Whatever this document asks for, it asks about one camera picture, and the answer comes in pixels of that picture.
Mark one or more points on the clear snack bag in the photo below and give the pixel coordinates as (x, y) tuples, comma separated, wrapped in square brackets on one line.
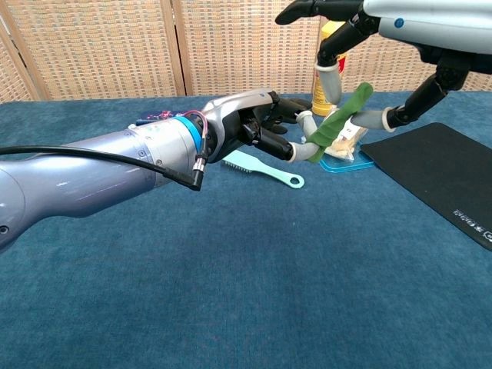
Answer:
[(346, 144)]

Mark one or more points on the light teal plastic brush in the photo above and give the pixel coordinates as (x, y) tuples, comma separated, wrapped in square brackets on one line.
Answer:
[(261, 169)]

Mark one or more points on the yellow bottle green cap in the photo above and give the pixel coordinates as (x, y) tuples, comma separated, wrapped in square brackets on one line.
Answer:
[(319, 104)]

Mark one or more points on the blue carpet table cover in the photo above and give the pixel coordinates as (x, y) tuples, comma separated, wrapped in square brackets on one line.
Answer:
[(246, 269)]

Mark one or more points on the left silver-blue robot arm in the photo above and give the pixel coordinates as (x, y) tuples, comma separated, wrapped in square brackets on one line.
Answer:
[(96, 173)]

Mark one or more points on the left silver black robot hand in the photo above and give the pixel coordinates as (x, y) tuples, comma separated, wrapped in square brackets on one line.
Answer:
[(238, 119)]

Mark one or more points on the black mouse pad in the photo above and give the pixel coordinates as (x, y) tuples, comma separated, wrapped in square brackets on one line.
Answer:
[(434, 165)]

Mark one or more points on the blue plastic lid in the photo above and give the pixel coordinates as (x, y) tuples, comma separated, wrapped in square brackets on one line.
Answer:
[(346, 165)]

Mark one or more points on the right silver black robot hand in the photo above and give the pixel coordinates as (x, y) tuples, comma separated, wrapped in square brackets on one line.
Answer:
[(430, 23)]

